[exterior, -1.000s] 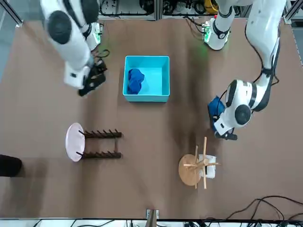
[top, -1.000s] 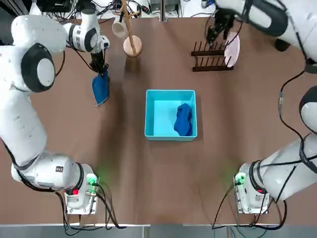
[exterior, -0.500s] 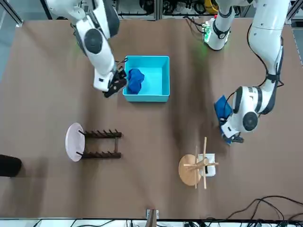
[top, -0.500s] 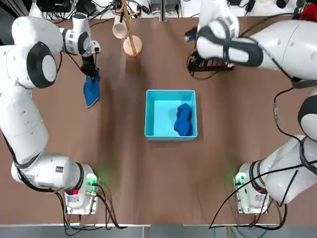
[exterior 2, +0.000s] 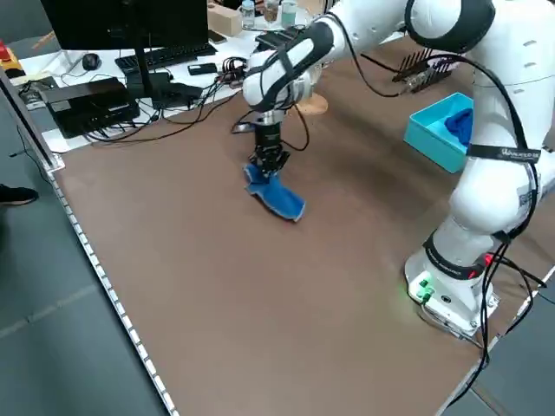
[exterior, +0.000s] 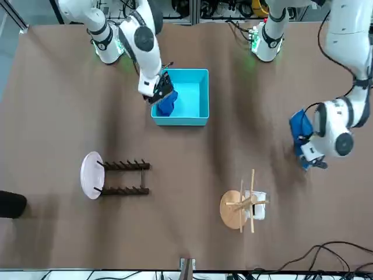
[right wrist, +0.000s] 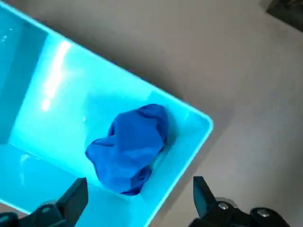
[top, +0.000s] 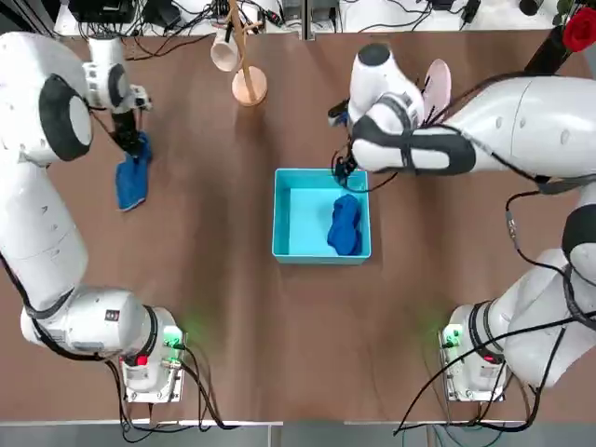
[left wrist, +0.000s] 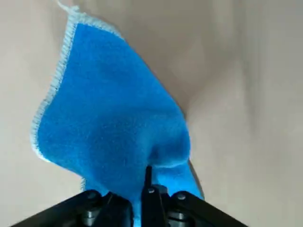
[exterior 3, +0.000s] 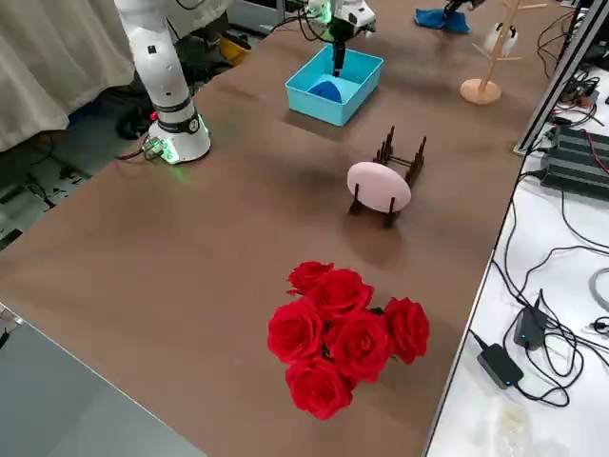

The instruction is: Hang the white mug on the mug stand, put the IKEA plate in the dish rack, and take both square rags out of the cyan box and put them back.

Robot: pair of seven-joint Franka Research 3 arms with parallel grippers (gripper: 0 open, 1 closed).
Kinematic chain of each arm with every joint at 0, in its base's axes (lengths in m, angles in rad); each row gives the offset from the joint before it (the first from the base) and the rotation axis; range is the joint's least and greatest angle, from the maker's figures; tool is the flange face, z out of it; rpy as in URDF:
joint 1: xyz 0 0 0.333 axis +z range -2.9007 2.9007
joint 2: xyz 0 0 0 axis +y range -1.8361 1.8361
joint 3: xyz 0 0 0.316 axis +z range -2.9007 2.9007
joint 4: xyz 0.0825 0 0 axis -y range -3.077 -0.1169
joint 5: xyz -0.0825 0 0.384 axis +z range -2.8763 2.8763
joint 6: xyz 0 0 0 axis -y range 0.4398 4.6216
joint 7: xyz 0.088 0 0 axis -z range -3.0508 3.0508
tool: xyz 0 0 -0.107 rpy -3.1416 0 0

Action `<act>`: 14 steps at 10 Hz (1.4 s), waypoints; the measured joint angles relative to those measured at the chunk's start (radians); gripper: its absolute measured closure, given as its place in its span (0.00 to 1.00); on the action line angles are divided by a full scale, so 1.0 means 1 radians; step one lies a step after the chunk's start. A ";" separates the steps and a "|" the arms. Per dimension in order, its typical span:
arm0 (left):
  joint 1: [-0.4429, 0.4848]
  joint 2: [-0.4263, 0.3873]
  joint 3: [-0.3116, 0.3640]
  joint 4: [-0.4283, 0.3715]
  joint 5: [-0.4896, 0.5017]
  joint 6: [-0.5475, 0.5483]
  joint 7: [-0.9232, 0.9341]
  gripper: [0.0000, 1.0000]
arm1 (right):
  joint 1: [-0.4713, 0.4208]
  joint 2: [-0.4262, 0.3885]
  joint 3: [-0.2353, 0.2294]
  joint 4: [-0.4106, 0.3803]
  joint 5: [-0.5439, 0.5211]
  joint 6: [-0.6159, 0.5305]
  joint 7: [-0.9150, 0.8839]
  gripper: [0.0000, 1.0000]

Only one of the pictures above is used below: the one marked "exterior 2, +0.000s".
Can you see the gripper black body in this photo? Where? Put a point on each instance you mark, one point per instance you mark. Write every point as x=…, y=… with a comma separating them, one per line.
x=268, y=138

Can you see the blue square rag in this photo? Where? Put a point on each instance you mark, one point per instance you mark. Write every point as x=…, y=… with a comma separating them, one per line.
x=277, y=197
x=459, y=125

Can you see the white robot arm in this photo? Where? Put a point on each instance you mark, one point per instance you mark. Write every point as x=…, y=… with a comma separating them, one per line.
x=490, y=195

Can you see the wooden mug stand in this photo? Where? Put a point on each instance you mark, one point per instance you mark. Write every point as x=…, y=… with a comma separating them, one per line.
x=318, y=106

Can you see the cyan plastic box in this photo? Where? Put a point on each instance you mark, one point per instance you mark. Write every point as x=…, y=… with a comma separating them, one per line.
x=433, y=147

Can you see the dark wooden dish rack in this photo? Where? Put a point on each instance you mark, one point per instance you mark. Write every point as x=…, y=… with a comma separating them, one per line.
x=429, y=82

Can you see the black box computer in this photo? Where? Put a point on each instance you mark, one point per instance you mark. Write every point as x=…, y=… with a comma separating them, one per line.
x=86, y=104

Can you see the black smartphone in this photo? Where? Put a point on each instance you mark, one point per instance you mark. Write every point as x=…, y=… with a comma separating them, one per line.
x=202, y=68

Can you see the finned power supply unit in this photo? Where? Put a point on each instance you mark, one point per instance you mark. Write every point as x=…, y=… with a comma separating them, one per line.
x=273, y=39

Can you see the dark smartphone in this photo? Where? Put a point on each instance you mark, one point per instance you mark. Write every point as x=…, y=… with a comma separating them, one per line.
x=217, y=36

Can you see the clear plastic bottle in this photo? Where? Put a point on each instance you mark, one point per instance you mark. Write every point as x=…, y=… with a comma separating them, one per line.
x=248, y=15

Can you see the drinking glass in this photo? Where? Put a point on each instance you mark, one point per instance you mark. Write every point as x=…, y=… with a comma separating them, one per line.
x=271, y=12

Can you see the black keyboard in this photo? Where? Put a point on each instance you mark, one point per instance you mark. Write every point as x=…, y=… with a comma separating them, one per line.
x=173, y=54

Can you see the pale teal cup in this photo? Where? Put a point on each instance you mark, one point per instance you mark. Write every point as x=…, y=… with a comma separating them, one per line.
x=289, y=13

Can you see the black computer monitor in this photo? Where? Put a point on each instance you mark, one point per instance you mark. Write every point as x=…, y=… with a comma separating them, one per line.
x=130, y=21

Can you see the black computer mouse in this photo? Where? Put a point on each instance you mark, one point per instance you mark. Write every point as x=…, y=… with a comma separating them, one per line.
x=91, y=61

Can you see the wooden stick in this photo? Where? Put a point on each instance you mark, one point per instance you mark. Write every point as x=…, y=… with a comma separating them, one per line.
x=43, y=40

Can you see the person's shoe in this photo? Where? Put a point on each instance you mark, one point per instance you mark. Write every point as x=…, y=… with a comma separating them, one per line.
x=17, y=195

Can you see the red emergency stop button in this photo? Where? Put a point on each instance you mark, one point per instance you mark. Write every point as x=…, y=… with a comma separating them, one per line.
x=5, y=52

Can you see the aluminium frame post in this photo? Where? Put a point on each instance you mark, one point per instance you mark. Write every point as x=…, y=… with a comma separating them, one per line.
x=43, y=151

